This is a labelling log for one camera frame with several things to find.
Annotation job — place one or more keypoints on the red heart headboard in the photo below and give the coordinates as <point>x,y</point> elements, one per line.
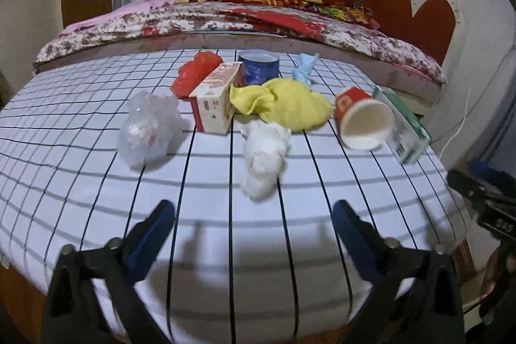
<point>403,13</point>

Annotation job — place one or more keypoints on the yellow cloth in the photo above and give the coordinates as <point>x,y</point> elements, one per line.
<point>290,102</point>

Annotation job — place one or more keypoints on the clear plastic bag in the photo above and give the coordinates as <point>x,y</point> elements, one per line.
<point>145,126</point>

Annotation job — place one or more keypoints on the red plastic bag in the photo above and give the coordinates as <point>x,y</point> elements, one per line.
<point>191,74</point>

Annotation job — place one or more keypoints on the bed with floral sheet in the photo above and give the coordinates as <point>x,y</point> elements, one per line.
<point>121,25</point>

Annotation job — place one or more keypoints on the white tissue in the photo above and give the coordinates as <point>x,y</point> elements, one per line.
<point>264,154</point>

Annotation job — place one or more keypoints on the blue tin can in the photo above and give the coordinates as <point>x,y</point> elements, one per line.
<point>262,72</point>

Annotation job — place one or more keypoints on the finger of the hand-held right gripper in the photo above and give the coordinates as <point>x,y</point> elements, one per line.
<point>481,168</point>
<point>463,182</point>

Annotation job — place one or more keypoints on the person's right hand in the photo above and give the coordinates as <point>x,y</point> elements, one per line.
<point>494,279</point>

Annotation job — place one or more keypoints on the green and white box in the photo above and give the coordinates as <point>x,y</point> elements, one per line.
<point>403,134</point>

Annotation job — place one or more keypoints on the pink blanket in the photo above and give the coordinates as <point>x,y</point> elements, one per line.
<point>149,1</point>

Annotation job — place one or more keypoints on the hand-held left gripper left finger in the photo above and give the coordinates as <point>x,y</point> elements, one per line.
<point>149,243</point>

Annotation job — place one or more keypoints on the red and white carton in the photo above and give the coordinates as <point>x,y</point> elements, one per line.
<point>211,102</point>

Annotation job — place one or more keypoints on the light blue face mask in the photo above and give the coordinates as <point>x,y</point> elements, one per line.
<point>304,70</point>

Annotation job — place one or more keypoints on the red paper cup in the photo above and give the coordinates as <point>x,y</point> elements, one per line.
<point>350,102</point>

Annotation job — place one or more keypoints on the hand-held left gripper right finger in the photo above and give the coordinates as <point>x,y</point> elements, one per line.
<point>354,239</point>

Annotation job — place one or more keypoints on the white checked tablecloth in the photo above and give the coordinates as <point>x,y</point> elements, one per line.
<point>80,187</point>

